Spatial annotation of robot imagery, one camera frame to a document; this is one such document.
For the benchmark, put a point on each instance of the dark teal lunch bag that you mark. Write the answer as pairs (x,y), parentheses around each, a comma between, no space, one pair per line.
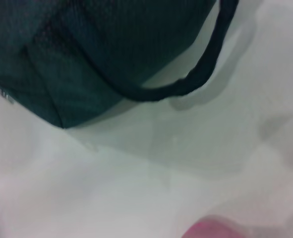
(86,49)

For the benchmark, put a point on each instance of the pink toy peach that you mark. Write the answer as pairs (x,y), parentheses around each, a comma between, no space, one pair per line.
(210,230)

